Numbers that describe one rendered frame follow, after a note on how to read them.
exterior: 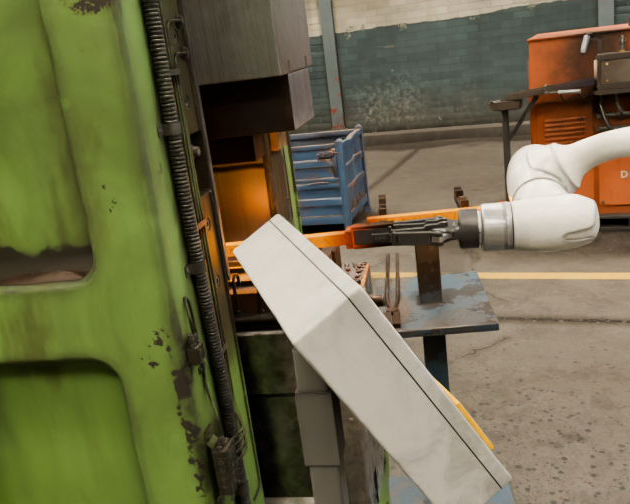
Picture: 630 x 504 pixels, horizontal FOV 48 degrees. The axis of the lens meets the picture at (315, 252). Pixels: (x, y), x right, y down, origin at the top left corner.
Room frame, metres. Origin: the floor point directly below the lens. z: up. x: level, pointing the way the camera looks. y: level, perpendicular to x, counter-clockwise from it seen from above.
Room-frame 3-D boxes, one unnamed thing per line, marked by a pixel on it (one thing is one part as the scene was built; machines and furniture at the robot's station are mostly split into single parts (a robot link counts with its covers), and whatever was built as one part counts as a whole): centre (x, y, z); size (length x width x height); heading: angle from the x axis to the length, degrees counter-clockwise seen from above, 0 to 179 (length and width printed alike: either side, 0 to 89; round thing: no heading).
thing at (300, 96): (1.36, 0.19, 1.32); 0.42 x 0.20 x 0.10; 78
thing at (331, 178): (5.56, 0.16, 0.36); 1.20 x 0.80 x 0.72; 73
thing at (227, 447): (0.98, 0.18, 0.80); 0.06 x 0.03 x 0.14; 168
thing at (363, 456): (1.42, 0.19, 0.69); 0.56 x 0.38 x 0.45; 78
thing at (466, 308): (1.80, -0.29, 0.70); 0.40 x 0.30 x 0.02; 173
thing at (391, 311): (1.93, -0.21, 0.71); 0.60 x 0.04 x 0.01; 172
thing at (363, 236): (1.32, -0.11, 1.04); 0.07 x 0.01 x 0.03; 79
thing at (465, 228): (1.30, -0.27, 1.04); 0.09 x 0.08 x 0.07; 78
